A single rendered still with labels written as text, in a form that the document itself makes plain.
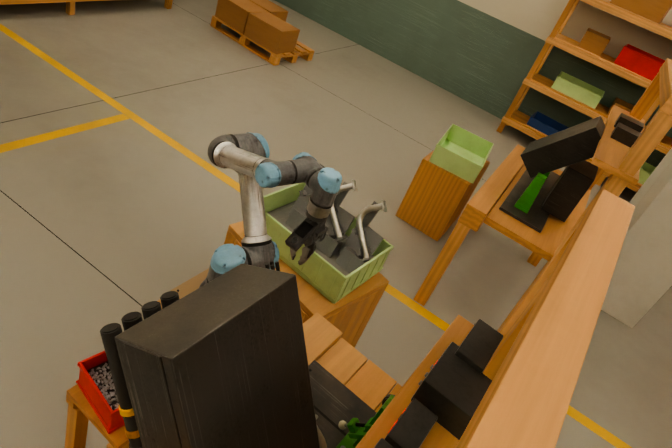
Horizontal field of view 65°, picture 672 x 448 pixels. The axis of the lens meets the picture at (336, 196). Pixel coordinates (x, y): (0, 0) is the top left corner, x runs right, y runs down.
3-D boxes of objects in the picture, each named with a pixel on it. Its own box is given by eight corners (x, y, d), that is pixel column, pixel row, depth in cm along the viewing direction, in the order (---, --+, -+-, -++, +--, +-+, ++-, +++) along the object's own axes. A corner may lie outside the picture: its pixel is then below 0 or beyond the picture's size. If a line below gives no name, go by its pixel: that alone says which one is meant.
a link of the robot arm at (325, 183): (333, 163, 165) (349, 179, 160) (322, 191, 171) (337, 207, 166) (313, 165, 160) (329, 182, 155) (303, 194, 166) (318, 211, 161)
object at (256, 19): (209, 25, 707) (216, -7, 684) (251, 23, 770) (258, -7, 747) (273, 66, 665) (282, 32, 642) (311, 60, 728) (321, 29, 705)
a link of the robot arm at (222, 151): (193, 133, 188) (268, 159, 152) (221, 132, 195) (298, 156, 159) (194, 165, 191) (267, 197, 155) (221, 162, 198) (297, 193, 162)
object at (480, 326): (443, 368, 121) (456, 349, 117) (466, 335, 133) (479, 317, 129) (469, 388, 119) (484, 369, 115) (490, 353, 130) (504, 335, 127)
